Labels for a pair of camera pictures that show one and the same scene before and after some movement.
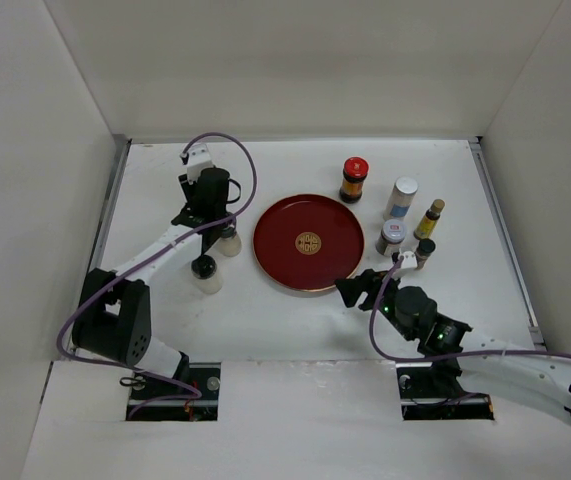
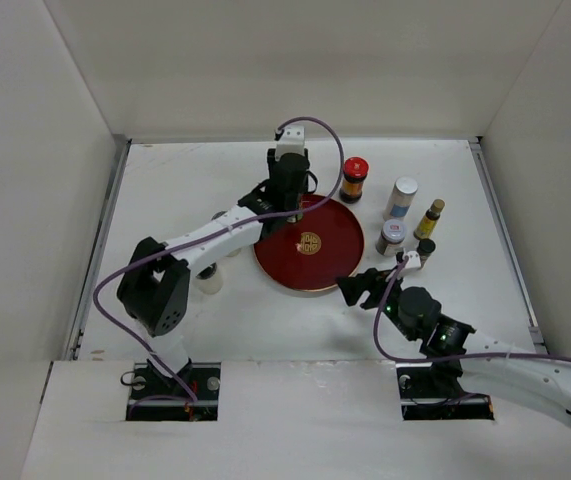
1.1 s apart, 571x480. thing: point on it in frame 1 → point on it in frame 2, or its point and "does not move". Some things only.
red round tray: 307,242 does not move
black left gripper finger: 189,190 → 271,159
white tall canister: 400,198 does not move
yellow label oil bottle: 429,219 does not move
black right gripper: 351,288 does not move
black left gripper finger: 240,190 → 309,173
